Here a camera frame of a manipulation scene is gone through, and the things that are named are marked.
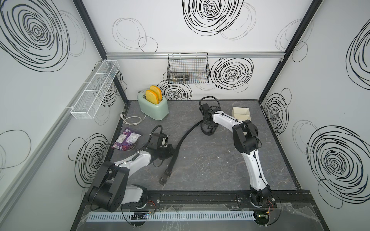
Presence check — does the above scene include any rear yellow toast slice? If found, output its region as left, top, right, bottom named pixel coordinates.
left=149, top=85, right=162, bottom=101

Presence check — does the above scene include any dark item in basket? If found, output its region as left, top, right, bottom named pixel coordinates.
left=172, top=75, right=190, bottom=82

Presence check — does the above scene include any mint green toaster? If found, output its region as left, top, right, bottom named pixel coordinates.
left=137, top=91, right=169, bottom=121

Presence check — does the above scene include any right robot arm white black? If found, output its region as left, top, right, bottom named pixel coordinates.
left=199, top=104, right=272, bottom=208

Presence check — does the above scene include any white toaster power cord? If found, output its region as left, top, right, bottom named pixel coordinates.
left=119, top=113, right=147, bottom=126

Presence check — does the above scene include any long black leather belt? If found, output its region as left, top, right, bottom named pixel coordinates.
left=159, top=120, right=218, bottom=186

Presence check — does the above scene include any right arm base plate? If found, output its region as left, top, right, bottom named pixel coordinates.
left=236, top=191, right=280, bottom=210

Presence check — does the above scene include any yellow toast slice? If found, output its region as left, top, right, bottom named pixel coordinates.
left=149, top=85, right=162, bottom=101
left=145, top=90, right=160, bottom=105

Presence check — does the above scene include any purple snack packet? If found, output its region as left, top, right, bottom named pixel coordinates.
left=112, top=127, right=142, bottom=151

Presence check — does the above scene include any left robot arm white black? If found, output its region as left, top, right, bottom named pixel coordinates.
left=87, top=133, right=174, bottom=212

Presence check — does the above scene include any black wire wall basket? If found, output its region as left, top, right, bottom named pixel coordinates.
left=166, top=53, right=211, bottom=84

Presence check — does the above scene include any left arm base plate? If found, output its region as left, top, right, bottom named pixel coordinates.
left=121, top=193, right=161, bottom=211

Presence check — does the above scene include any white mesh wall shelf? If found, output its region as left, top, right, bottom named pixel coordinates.
left=70, top=60, right=119, bottom=119

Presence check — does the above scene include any slotted grey cable duct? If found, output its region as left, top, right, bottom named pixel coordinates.
left=86, top=211, right=255, bottom=222

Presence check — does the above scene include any front yellow toast slice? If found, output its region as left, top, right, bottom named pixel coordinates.
left=145, top=90, right=160, bottom=105

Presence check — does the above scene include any cream divided storage organizer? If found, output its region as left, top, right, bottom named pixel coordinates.
left=232, top=107, right=251, bottom=121

